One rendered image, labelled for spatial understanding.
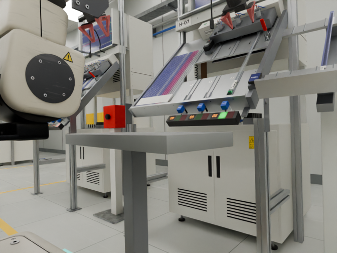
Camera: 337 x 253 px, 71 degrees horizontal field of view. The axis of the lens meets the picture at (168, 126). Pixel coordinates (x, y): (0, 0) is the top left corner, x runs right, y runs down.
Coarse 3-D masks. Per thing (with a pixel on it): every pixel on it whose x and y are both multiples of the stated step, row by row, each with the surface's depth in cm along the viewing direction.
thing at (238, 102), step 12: (228, 96) 92; (240, 96) 89; (132, 108) 130; (144, 108) 125; (156, 108) 120; (168, 108) 115; (192, 108) 107; (216, 108) 100; (228, 108) 97; (240, 108) 94
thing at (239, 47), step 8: (256, 32) 126; (264, 32) 121; (272, 32) 117; (200, 40) 160; (208, 40) 152; (232, 40) 134; (240, 40) 128; (248, 40) 124; (264, 40) 115; (184, 48) 164; (192, 48) 156; (200, 48) 149; (216, 48) 137; (224, 48) 131; (232, 48) 126; (240, 48) 122; (248, 48) 117; (256, 48) 113; (264, 48) 112; (208, 56) 134; (216, 56) 129; (224, 56) 125; (232, 56) 129; (240, 56) 125
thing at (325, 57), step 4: (332, 12) 92; (332, 16) 90; (328, 20) 89; (332, 20) 87; (328, 24) 86; (332, 24) 86; (328, 28) 84; (328, 32) 82; (328, 36) 80; (328, 40) 78; (324, 44) 77; (328, 44) 76; (324, 48) 75; (328, 48) 74; (324, 52) 73; (328, 52) 73; (324, 56) 72; (324, 60) 70; (324, 64) 68
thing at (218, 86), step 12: (252, 72) 100; (192, 84) 119; (204, 84) 113; (216, 84) 108; (228, 84) 103; (240, 84) 98; (180, 96) 116; (192, 96) 111; (204, 96) 104; (216, 96) 101
